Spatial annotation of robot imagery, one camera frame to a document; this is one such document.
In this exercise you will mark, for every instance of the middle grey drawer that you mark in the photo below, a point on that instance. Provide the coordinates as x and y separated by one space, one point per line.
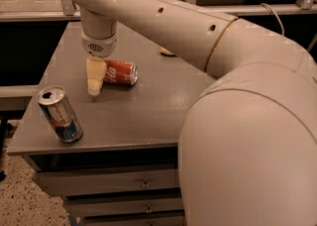
144 204

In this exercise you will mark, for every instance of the red coke can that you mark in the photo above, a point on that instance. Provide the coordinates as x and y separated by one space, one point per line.
121 72

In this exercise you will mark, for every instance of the yellow sponge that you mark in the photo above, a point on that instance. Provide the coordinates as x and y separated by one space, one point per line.
166 52

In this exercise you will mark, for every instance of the grey drawer cabinet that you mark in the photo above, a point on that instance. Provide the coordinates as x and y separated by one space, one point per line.
124 126

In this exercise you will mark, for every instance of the bottom grey drawer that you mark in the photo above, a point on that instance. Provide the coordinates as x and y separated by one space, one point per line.
171 218

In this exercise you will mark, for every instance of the silver blue energy drink can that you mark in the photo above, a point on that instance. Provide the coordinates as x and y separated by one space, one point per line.
56 107

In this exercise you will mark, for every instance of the grey drawer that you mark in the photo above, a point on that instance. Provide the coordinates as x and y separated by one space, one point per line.
109 180
144 204
171 218

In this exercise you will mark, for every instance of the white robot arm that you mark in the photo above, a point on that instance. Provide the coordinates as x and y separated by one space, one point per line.
247 153

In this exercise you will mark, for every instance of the top grey drawer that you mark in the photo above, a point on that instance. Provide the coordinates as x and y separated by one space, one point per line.
109 180

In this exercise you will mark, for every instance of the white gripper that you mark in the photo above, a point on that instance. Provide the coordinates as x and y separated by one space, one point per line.
98 46

